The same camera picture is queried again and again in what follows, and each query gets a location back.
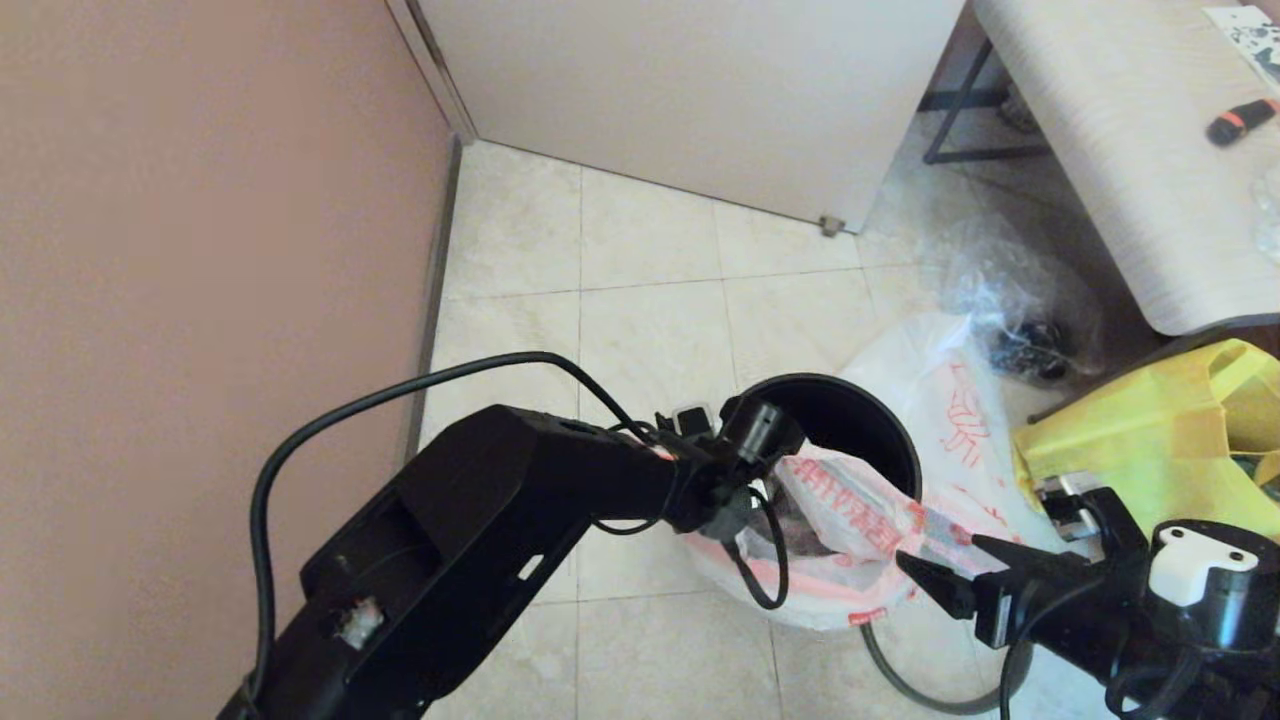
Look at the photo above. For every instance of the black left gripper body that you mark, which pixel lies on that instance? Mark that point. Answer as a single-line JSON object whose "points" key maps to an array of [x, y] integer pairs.
{"points": [[730, 470]]}

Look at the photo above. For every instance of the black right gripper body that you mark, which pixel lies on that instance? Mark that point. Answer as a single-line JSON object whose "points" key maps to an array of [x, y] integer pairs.
{"points": [[1100, 620]]}

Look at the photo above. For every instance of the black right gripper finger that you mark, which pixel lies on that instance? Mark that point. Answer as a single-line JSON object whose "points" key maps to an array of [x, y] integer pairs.
{"points": [[1030, 560], [945, 590]]}

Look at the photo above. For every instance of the white plastic bag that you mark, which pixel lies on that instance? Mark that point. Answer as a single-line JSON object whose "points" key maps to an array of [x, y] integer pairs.
{"points": [[930, 370]]}

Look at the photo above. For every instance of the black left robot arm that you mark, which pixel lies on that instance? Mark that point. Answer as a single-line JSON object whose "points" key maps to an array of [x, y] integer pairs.
{"points": [[470, 520]]}

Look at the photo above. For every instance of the black round trash bin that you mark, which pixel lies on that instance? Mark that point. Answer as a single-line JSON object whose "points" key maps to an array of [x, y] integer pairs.
{"points": [[850, 410]]}

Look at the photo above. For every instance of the yellow fabric bag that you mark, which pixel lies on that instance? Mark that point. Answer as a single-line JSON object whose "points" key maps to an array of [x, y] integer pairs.
{"points": [[1150, 450]]}

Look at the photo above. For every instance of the clear plastic bag with dark items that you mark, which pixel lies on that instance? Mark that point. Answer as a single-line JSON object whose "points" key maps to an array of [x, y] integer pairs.
{"points": [[1020, 310]]}

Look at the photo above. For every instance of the grey metal baseboard strip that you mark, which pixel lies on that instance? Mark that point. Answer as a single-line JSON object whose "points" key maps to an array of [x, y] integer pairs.
{"points": [[441, 250]]}

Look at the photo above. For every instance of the white door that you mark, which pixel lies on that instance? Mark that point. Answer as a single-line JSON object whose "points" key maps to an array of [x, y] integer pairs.
{"points": [[700, 90]]}

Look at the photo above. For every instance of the clear crumpled plastic wrap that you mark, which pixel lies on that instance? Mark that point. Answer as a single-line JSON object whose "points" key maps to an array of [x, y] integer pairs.
{"points": [[1268, 220]]}

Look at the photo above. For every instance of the light wood grain table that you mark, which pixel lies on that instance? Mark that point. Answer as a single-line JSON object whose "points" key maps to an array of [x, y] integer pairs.
{"points": [[1120, 150]]}

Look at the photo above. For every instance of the black and orange marker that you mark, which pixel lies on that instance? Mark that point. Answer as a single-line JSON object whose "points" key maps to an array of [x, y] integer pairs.
{"points": [[1240, 125]]}

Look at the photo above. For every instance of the black and white printed paper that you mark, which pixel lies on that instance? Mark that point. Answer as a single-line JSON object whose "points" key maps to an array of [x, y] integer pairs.
{"points": [[1250, 40]]}

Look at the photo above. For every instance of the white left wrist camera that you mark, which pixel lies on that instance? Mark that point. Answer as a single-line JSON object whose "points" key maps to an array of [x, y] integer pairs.
{"points": [[692, 418]]}

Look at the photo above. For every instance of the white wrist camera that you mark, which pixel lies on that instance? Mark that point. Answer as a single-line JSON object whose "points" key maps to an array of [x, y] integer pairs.
{"points": [[692, 418], [1185, 575]]}

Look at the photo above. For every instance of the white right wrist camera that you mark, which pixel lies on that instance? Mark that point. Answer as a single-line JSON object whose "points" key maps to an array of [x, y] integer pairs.
{"points": [[1185, 575]]}

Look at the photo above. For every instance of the small metal door bracket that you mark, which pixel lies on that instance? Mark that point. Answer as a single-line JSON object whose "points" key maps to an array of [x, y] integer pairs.
{"points": [[832, 227]]}

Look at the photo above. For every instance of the white door frame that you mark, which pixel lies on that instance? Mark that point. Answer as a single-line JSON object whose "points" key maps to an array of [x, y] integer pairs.
{"points": [[445, 80]]}

